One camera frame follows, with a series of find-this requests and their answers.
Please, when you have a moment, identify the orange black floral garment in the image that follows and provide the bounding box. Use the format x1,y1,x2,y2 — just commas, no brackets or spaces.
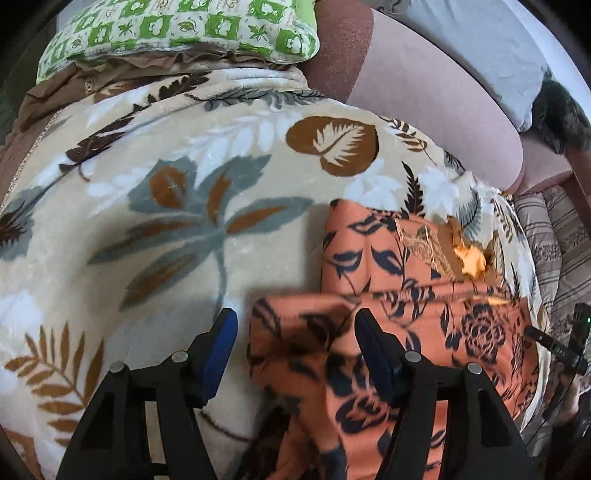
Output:
245,200,538,479

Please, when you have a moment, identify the striped beige bed sheet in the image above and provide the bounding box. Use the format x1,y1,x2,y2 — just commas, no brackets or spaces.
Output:
514,186,590,344

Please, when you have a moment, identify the cream leaf-print fleece blanket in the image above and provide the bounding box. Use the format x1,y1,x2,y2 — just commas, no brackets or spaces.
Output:
1,68,530,479

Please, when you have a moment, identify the dark furry cat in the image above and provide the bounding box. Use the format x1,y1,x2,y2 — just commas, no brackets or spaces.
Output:
532,71,590,155

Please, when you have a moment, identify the grey pillow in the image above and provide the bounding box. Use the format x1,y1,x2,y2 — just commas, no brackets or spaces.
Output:
376,0,550,132

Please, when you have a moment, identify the brown ruffled bedspread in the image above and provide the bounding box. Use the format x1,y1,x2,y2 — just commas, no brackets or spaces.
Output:
1,51,290,195

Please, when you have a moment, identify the pink brown bolster cushion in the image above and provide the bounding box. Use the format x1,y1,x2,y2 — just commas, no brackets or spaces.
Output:
301,1,573,195

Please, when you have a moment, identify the green white patterned pillow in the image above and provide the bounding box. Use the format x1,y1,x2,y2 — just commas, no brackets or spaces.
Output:
36,0,320,83

